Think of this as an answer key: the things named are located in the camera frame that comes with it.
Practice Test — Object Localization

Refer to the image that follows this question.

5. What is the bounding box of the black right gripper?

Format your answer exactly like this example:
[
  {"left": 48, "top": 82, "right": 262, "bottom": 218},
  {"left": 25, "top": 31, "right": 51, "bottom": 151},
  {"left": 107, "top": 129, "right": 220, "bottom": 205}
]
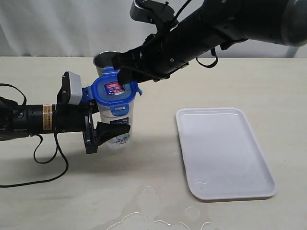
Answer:
[{"left": 111, "top": 0, "right": 189, "bottom": 85}]

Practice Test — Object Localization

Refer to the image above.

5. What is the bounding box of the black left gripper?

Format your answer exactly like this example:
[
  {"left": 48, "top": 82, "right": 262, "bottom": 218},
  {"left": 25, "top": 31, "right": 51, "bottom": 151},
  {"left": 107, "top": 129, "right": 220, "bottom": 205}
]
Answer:
[{"left": 53, "top": 71, "right": 130, "bottom": 154}]

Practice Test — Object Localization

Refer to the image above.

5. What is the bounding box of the clear plastic tall container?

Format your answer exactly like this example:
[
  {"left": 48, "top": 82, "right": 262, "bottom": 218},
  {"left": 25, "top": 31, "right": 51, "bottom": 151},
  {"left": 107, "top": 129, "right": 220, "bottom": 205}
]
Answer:
[{"left": 97, "top": 99, "right": 134, "bottom": 150}]

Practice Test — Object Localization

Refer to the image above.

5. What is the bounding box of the stainless steel cup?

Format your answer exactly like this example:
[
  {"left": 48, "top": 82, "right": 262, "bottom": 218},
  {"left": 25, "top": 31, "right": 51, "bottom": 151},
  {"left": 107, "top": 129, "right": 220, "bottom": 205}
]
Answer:
[{"left": 93, "top": 51, "right": 118, "bottom": 76}]

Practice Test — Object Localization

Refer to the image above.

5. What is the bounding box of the blue plastic lid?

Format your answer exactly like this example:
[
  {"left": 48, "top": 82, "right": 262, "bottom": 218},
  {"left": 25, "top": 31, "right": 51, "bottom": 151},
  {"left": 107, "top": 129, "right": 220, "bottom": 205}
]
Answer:
[{"left": 82, "top": 66, "right": 142, "bottom": 117}]

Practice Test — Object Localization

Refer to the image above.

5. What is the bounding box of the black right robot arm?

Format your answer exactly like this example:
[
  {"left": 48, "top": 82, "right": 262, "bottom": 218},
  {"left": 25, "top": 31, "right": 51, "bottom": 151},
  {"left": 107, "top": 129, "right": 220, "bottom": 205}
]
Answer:
[{"left": 111, "top": 0, "right": 307, "bottom": 84}]

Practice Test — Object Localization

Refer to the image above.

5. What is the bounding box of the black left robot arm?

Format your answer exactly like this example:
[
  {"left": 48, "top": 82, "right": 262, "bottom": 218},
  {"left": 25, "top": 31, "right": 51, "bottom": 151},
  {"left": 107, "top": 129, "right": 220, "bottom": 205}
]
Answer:
[{"left": 0, "top": 71, "right": 130, "bottom": 154}]

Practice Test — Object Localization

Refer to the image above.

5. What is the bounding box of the white backdrop curtain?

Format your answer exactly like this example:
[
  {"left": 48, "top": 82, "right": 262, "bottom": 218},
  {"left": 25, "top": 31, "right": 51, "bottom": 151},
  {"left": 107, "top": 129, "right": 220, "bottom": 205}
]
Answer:
[{"left": 0, "top": 0, "right": 307, "bottom": 59}]

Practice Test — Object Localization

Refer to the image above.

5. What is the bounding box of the white plastic tray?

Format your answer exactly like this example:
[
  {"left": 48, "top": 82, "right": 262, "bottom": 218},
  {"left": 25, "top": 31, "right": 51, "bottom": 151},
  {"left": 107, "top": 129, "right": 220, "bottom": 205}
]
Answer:
[{"left": 176, "top": 107, "right": 277, "bottom": 202}]

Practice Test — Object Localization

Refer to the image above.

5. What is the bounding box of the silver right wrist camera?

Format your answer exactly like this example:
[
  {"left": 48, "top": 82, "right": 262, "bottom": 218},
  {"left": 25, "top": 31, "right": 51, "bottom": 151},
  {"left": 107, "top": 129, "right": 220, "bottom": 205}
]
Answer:
[{"left": 130, "top": 0, "right": 154, "bottom": 24}]

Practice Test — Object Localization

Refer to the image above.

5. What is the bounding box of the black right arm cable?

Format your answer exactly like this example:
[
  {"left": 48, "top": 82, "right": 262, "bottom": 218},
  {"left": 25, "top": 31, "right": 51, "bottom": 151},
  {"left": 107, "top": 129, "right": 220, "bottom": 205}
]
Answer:
[{"left": 172, "top": 0, "right": 218, "bottom": 68}]

